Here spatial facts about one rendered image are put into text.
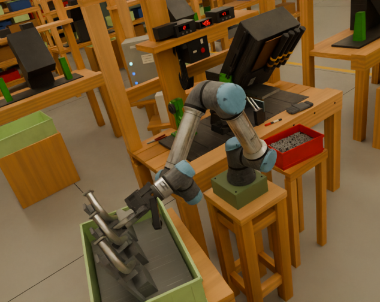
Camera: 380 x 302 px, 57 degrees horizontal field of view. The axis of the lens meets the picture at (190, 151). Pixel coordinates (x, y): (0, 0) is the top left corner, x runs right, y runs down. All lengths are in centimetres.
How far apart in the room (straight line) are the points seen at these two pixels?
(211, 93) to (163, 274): 80
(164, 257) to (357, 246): 158
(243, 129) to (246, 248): 69
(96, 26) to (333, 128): 186
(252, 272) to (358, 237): 109
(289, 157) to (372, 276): 100
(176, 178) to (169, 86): 130
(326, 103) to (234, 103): 146
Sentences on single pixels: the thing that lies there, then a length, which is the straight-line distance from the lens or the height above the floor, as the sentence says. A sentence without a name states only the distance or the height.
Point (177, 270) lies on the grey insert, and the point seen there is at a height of 85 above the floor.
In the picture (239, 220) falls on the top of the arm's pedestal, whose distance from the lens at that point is 177.
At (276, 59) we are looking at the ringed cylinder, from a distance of 230.
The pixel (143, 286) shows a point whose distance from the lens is 152.
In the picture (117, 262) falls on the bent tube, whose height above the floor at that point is 112.
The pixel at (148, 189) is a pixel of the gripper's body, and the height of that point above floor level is 130.
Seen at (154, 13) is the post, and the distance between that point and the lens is 240.
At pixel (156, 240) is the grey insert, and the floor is 85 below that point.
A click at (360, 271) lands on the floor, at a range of 269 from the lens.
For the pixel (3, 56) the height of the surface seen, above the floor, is 79.
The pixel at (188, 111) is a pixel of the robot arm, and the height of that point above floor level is 145.
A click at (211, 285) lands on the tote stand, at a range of 160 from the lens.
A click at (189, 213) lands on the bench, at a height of 67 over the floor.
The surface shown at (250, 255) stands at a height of 58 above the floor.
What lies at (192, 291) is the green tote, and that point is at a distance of 144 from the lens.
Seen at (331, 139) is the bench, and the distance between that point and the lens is 300.
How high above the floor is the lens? 202
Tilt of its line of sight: 29 degrees down
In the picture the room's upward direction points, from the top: 13 degrees counter-clockwise
